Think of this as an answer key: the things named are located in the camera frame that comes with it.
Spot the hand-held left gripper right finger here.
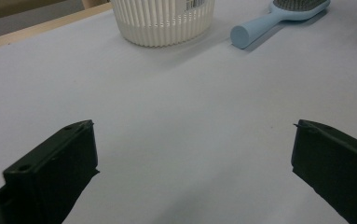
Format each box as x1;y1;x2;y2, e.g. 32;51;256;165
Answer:
291;119;357;224

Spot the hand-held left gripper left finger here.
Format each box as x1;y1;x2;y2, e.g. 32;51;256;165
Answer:
0;119;100;224

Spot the light blue hairbrush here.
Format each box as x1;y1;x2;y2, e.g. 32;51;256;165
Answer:
230;0;332;50

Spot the white plastic basket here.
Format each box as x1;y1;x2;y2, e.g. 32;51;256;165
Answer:
110;0;216;48

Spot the wooden table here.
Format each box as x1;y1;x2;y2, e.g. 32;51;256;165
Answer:
0;2;115;53

